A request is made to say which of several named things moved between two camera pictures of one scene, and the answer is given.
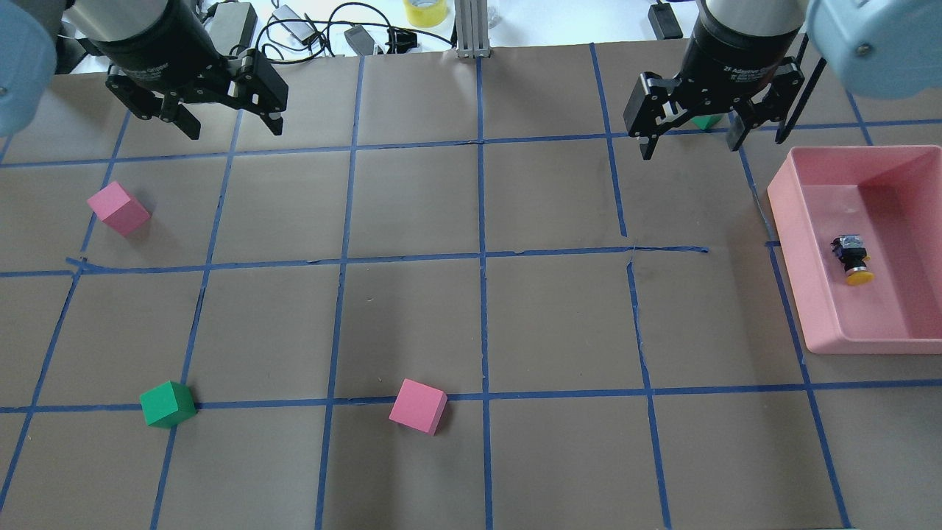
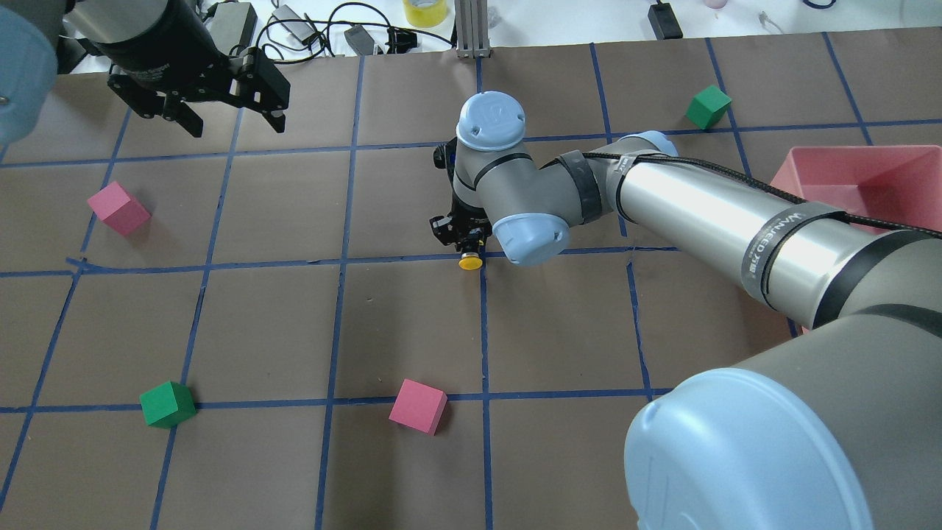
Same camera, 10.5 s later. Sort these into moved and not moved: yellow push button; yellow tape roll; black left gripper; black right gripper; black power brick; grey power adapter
Moved: yellow push button; black right gripper
Not moved: black left gripper; grey power adapter; black power brick; yellow tape roll
